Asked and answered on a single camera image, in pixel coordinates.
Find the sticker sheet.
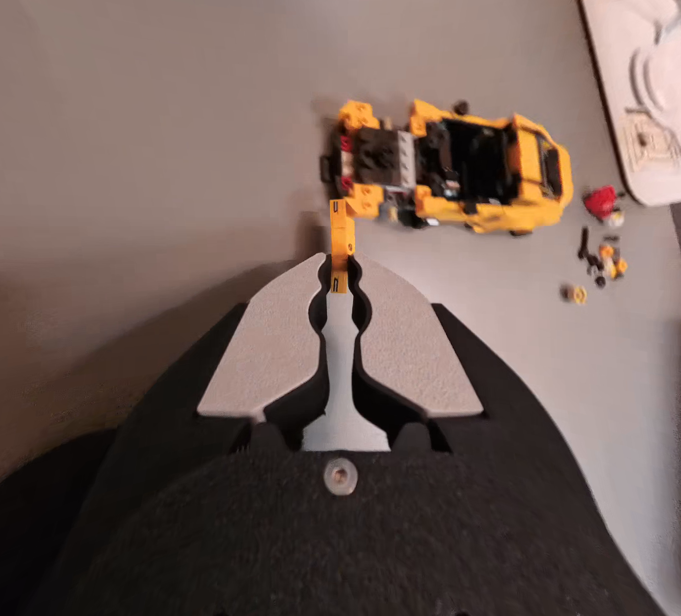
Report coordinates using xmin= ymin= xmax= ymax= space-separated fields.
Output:
xmin=622 ymin=113 xmax=681 ymax=175

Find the yellow lego car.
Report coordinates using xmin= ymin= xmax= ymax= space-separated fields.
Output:
xmin=319 ymin=99 xmax=575 ymax=237

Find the pile of small lego pieces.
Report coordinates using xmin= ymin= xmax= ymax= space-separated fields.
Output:
xmin=588 ymin=238 xmax=629 ymax=287

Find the yellow lego side panel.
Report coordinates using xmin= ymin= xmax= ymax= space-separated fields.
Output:
xmin=329 ymin=198 xmax=356 ymax=295

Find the red lego minifigure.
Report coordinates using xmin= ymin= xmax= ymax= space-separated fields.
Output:
xmin=582 ymin=186 xmax=626 ymax=227

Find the white book stand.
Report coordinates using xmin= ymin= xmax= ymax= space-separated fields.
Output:
xmin=578 ymin=0 xmax=681 ymax=208

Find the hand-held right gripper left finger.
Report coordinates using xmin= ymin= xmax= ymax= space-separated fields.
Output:
xmin=197 ymin=252 xmax=330 ymax=447

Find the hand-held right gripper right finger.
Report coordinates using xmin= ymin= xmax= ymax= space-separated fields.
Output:
xmin=348 ymin=253 xmax=485 ymax=447

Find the person's dark clothing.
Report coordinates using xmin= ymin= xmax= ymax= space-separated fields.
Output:
xmin=0 ymin=430 xmax=115 ymax=616

